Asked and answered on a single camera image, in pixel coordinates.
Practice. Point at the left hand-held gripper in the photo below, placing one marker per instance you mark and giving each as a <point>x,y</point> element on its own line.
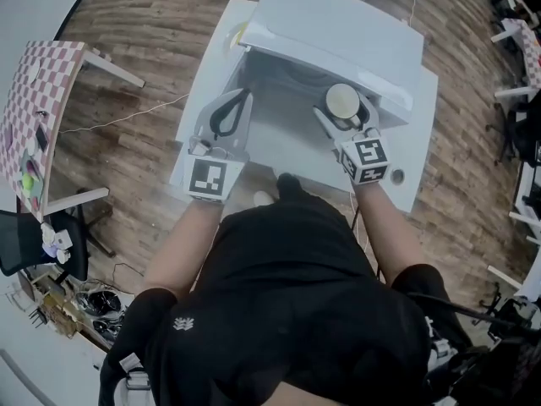
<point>207,178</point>

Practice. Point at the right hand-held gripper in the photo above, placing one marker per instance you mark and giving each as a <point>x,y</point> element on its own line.
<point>365,157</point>

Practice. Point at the beige cup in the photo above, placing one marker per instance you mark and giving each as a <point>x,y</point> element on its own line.
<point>341,99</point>

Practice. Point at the white microwave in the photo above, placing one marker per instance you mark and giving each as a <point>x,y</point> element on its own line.
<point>338,28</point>

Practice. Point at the person's left forearm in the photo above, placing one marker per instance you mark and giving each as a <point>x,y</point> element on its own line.
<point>181,248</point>

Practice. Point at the person's right forearm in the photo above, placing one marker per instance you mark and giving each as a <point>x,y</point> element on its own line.
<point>386,235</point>

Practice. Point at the white table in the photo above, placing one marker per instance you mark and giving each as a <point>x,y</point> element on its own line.
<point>416,142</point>

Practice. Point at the black phone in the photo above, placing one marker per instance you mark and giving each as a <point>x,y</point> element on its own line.
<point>42,138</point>

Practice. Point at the pink checkered table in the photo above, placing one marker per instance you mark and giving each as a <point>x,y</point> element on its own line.
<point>530,53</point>
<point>29,116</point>

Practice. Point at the white round plate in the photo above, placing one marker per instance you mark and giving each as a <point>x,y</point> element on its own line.
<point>34,70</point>

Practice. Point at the person's black clothing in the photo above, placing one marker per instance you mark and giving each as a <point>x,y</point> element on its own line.
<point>287,311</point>

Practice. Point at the white small containers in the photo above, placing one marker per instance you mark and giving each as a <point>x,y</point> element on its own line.
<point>57,241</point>

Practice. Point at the black office chair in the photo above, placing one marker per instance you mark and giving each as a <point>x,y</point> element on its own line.
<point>25,239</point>

